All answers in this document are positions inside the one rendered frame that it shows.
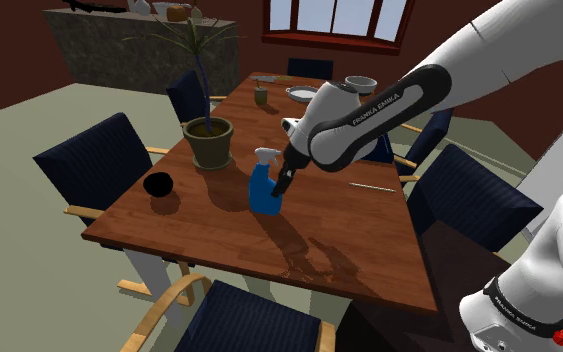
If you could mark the wooden dining table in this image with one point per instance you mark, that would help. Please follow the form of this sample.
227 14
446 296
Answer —
339 229

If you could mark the pale thin stick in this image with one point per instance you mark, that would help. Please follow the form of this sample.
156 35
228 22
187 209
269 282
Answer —
372 187

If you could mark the red-framed window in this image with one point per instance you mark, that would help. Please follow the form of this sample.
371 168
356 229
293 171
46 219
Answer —
339 19

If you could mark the dark blue wooden-armed chair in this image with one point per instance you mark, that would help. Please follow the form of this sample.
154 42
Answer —
189 95
96 161
429 134
310 68
471 200
247 322

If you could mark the blue spray bottle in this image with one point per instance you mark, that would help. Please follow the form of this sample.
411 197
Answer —
261 195

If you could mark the black bowl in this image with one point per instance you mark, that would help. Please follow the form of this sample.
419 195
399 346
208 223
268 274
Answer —
158 184

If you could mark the stone grey sideboard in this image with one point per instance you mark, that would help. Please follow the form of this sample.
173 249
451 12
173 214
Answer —
139 53

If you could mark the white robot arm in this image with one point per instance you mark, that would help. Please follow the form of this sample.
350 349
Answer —
500 53

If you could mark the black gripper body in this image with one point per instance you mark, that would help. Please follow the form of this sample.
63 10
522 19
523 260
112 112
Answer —
296 157

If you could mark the white plate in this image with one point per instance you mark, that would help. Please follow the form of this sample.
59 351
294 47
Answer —
301 93

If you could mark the white bowl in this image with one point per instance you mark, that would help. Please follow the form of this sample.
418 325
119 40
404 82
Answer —
360 85

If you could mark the dark robot stand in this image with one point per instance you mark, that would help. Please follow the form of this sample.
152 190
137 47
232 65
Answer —
456 273

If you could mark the potted plant in brown pot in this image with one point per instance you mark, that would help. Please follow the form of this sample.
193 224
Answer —
209 144

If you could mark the kitchen knife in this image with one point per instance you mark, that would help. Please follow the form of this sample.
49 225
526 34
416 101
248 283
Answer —
267 78

